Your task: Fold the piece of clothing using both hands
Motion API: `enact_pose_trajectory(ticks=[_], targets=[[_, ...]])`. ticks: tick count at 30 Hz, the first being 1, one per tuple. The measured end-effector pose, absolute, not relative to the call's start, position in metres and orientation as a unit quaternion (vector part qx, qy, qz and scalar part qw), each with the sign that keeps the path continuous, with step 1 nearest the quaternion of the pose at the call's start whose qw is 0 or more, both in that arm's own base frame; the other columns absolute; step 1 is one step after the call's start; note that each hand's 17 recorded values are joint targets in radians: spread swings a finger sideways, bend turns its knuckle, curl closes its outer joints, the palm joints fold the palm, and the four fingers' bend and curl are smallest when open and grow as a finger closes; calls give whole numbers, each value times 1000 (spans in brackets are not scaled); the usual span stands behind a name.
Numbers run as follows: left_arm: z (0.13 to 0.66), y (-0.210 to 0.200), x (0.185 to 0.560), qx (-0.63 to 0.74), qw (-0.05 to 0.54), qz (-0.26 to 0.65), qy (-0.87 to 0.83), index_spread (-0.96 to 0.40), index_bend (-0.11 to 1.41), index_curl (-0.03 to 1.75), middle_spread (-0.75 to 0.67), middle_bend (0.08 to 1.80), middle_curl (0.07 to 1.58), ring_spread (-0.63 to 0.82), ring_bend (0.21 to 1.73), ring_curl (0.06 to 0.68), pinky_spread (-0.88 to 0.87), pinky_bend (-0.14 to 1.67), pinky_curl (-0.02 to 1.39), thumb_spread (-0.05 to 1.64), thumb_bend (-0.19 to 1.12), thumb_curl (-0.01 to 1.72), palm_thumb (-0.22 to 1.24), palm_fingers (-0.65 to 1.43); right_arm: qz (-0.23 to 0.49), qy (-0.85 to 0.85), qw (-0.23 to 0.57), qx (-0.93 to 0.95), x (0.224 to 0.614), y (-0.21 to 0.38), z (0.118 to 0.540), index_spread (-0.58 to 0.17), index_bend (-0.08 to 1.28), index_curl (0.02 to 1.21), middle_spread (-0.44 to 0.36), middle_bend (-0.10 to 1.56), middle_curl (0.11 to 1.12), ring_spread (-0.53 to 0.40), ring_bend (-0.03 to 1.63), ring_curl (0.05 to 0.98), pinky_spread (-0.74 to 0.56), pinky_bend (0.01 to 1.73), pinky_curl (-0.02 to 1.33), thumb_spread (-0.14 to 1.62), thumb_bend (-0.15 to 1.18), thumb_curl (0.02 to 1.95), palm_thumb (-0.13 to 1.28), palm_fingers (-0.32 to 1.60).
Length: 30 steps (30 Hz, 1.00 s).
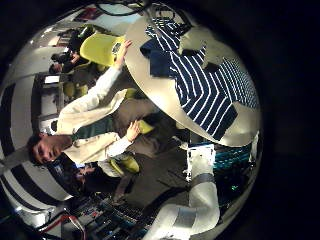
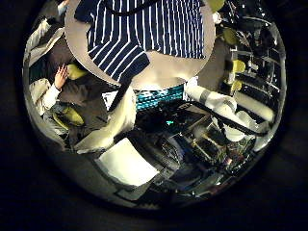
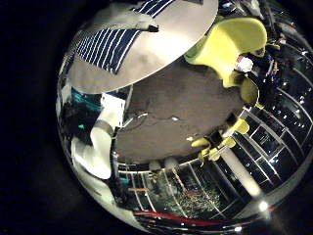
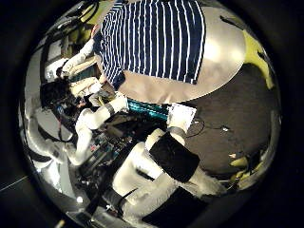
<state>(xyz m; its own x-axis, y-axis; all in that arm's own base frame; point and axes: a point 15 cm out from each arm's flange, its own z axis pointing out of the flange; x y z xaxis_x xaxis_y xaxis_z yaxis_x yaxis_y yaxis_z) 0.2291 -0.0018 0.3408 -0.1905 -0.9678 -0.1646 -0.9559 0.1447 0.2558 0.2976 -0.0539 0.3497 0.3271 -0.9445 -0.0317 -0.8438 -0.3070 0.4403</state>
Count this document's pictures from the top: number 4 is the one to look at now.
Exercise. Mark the navy white striped shirt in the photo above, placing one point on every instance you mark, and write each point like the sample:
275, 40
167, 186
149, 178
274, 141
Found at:
152, 38

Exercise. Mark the teal table edge strip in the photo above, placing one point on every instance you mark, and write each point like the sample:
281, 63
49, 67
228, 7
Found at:
145, 109

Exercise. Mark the yellow-green chair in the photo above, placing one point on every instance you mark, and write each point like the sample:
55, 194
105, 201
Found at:
95, 12
255, 55

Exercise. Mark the white cloth pile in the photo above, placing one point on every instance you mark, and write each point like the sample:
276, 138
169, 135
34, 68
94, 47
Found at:
79, 63

